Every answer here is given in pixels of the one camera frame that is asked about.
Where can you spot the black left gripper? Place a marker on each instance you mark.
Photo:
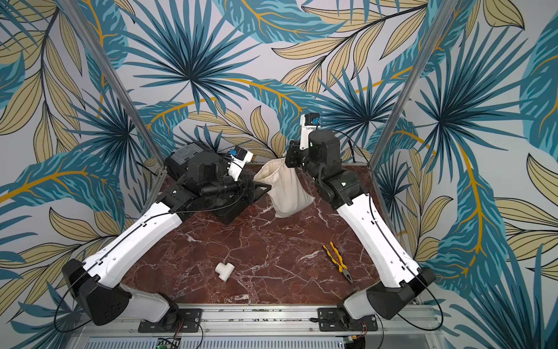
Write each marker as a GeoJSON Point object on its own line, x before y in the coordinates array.
{"type": "Point", "coordinates": [242, 195]}

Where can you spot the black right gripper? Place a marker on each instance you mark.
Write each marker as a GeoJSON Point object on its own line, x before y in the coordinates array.
{"type": "Point", "coordinates": [292, 156]}

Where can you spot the cream cloth soil bag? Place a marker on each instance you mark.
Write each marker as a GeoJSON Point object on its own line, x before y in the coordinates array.
{"type": "Point", "coordinates": [287, 194]}

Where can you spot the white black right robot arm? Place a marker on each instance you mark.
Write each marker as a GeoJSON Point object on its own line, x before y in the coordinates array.
{"type": "Point", "coordinates": [402, 279]}

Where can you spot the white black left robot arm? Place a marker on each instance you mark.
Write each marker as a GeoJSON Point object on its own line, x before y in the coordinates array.
{"type": "Point", "coordinates": [95, 282]}

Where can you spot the black and yellow toolbox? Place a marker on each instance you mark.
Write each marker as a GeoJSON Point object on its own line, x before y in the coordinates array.
{"type": "Point", "coordinates": [191, 167]}

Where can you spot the white plastic pipe tee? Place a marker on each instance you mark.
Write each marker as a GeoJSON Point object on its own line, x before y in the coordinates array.
{"type": "Point", "coordinates": [224, 271]}

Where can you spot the yellow black pliers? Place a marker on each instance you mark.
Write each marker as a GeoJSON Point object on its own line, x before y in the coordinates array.
{"type": "Point", "coordinates": [337, 259]}

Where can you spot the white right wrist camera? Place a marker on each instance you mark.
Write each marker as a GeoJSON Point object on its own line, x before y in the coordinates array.
{"type": "Point", "coordinates": [309, 122]}

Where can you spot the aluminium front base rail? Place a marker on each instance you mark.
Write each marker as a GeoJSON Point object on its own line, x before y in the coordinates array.
{"type": "Point", "coordinates": [269, 326]}

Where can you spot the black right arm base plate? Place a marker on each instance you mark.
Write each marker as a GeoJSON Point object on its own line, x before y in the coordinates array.
{"type": "Point", "coordinates": [333, 319]}

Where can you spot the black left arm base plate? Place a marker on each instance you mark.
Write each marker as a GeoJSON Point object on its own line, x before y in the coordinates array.
{"type": "Point", "coordinates": [181, 320]}

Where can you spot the right aluminium corner post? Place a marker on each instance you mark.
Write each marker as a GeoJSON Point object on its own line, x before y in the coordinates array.
{"type": "Point", "coordinates": [439, 23]}

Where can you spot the aluminium corner post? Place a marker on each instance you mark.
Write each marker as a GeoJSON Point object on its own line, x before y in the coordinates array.
{"type": "Point", "coordinates": [439, 23]}
{"type": "Point", "coordinates": [86, 33]}

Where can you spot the left aluminium corner post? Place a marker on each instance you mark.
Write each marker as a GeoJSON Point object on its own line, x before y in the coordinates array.
{"type": "Point", "coordinates": [86, 33]}

